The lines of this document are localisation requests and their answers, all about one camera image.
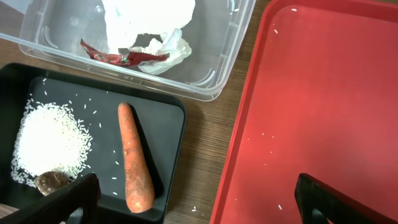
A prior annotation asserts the red serving tray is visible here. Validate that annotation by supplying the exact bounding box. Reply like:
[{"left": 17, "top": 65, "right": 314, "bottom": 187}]
[{"left": 211, "top": 0, "right": 397, "bottom": 223}]

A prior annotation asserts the white napkin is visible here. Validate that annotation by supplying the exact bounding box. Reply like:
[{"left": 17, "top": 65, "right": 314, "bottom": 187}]
[{"left": 102, "top": 0, "right": 195, "bottom": 75}]

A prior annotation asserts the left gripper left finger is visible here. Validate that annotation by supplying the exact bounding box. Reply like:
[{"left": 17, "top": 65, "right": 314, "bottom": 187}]
[{"left": 1, "top": 173, "right": 101, "bottom": 224}]

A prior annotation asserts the clear plastic bin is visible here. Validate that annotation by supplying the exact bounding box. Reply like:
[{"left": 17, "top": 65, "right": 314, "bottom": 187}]
[{"left": 0, "top": 0, "right": 257, "bottom": 102}]

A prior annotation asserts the white rice pile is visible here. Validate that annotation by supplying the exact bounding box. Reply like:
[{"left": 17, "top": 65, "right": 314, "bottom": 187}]
[{"left": 11, "top": 98, "right": 93, "bottom": 187}]

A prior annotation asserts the orange carrot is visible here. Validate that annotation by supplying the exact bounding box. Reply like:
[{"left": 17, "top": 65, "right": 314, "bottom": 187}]
[{"left": 118, "top": 103, "right": 155, "bottom": 213}]

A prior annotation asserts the brown food scrap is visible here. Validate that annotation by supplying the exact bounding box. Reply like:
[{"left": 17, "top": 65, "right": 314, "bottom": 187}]
[{"left": 34, "top": 171, "right": 70, "bottom": 196}]

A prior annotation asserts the red snack wrapper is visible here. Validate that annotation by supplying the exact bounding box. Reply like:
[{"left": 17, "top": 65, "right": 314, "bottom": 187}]
[{"left": 80, "top": 39, "right": 170, "bottom": 67}]

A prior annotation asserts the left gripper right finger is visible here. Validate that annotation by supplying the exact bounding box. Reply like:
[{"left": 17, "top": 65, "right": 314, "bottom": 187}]
[{"left": 294, "top": 173, "right": 397, "bottom": 224}]

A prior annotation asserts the black waste tray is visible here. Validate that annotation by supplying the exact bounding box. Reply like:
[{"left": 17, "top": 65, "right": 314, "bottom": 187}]
[{"left": 1, "top": 63, "right": 186, "bottom": 223}]

